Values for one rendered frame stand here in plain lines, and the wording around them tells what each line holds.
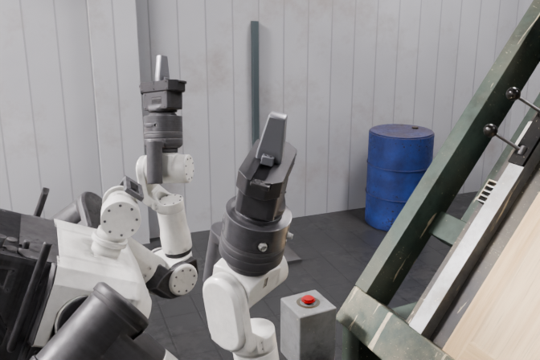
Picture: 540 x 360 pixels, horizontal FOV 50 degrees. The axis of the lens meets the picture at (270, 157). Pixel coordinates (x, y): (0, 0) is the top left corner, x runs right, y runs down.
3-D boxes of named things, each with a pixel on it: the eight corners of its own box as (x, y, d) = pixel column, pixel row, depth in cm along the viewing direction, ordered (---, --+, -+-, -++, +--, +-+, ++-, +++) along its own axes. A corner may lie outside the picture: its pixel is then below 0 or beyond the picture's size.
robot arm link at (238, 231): (218, 172, 68) (206, 254, 73) (299, 194, 66) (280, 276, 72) (247, 129, 79) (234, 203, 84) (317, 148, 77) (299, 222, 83)
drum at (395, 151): (401, 206, 506) (407, 120, 485) (441, 227, 462) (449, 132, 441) (351, 215, 485) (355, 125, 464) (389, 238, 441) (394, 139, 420)
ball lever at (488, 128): (518, 159, 162) (478, 132, 162) (525, 147, 162) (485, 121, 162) (525, 158, 158) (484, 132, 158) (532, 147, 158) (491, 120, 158)
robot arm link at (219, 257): (259, 266, 73) (245, 332, 78) (306, 232, 81) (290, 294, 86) (193, 224, 78) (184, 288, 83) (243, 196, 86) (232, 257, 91)
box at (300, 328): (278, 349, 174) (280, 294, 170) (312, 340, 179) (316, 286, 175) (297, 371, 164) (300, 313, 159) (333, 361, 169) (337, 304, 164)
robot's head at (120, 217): (90, 245, 97) (108, 196, 96) (92, 225, 107) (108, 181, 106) (128, 255, 99) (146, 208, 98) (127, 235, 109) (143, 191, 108)
